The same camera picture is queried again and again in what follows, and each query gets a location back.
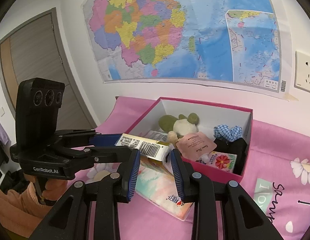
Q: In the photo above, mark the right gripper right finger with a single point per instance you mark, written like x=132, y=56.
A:
x=241, y=216

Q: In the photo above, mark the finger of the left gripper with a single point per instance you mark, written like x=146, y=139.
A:
x=92, y=137
x=86, y=158

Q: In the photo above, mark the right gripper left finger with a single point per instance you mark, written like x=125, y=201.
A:
x=69, y=218

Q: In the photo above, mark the white yellow wipes pack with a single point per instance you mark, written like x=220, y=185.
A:
x=153, y=149

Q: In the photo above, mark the pink floral tissue packet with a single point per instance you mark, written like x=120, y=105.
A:
x=222, y=161

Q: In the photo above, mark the beige teddy bear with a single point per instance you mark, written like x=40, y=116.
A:
x=173, y=138

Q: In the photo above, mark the black soft cloth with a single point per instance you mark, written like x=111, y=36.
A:
x=235, y=152

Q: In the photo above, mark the green frog plush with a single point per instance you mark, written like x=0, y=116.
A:
x=181, y=125

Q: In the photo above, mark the pink sachet pouch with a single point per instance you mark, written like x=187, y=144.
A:
x=193, y=145

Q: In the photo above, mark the blue gingham cloth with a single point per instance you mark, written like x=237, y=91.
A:
x=223, y=132

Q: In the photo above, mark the white printed plastic pouch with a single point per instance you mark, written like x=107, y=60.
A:
x=157, y=135

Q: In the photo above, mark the orange sleeve forearm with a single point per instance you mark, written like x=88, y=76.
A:
x=21, y=213

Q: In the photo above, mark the left hand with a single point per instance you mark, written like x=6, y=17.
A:
x=54, y=188

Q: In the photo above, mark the pastel tissue pack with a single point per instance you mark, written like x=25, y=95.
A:
x=157, y=185

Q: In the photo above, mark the pink floral bedsheet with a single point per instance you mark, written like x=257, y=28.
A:
x=277, y=168

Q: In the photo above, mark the pink cardboard box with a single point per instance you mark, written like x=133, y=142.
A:
x=210, y=115

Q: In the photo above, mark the grey wooden door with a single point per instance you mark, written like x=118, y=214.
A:
x=35, y=49

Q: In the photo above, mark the white wall socket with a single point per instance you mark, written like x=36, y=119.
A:
x=302, y=71

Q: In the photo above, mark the colourful wall map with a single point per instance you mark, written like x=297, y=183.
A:
x=224, y=43

